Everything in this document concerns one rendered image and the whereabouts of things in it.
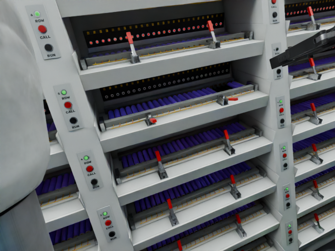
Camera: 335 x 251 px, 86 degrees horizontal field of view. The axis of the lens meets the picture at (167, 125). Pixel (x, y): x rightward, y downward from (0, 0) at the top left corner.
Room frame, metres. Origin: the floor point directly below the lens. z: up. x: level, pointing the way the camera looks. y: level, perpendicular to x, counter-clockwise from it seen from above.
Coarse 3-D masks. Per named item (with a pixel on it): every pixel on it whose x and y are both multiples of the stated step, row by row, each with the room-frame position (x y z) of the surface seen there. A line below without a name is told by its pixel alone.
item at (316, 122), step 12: (300, 96) 0.90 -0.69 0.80; (312, 96) 0.91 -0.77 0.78; (324, 96) 0.91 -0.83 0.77; (300, 108) 0.83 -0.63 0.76; (312, 108) 0.74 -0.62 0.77; (324, 108) 0.81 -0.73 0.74; (300, 120) 0.75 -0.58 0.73; (312, 120) 0.74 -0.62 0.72; (324, 120) 0.74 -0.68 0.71; (300, 132) 0.69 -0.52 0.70; (312, 132) 0.71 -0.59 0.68
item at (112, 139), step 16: (208, 80) 0.78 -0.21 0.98; (240, 80) 0.79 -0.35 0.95; (256, 80) 0.70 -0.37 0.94; (128, 96) 0.70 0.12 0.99; (144, 96) 0.72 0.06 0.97; (240, 96) 0.67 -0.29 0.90; (256, 96) 0.65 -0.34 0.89; (96, 112) 0.62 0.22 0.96; (176, 112) 0.61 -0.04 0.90; (192, 112) 0.60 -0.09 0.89; (208, 112) 0.59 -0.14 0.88; (224, 112) 0.61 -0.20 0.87; (240, 112) 0.64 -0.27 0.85; (96, 128) 0.50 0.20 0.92; (128, 128) 0.55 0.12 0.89; (144, 128) 0.54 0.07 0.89; (160, 128) 0.55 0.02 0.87; (176, 128) 0.57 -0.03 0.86; (112, 144) 0.52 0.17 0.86; (128, 144) 0.54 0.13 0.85
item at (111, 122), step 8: (240, 88) 0.68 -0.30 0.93; (248, 88) 0.69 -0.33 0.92; (208, 96) 0.65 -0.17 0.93; (216, 96) 0.65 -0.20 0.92; (176, 104) 0.62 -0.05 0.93; (184, 104) 0.62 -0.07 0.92; (192, 104) 0.63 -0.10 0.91; (144, 112) 0.59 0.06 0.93; (152, 112) 0.59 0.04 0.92; (160, 112) 0.60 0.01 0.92; (112, 120) 0.57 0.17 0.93; (120, 120) 0.57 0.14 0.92; (128, 120) 0.58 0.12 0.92; (112, 128) 0.55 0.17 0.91
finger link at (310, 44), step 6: (324, 30) 0.36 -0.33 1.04; (312, 36) 0.38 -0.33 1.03; (300, 42) 0.41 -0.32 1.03; (306, 42) 0.40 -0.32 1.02; (312, 42) 0.38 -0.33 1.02; (318, 42) 0.37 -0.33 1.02; (324, 42) 0.36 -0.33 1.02; (288, 48) 0.45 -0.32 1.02; (294, 48) 0.43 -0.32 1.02; (300, 48) 0.41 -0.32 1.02; (306, 48) 0.40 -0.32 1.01; (312, 48) 0.38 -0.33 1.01; (294, 54) 0.43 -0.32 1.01; (300, 54) 0.42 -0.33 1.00
